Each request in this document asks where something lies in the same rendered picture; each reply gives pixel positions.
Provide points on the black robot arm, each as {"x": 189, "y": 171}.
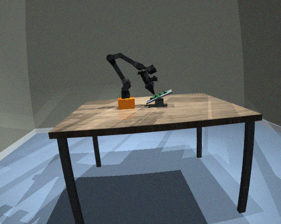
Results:
{"x": 126, "y": 84}

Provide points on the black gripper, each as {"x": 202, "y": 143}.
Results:
{"x": 149, "y": 85}

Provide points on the grey switch panel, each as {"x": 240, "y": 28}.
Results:
{"x": 159, "y": 101}

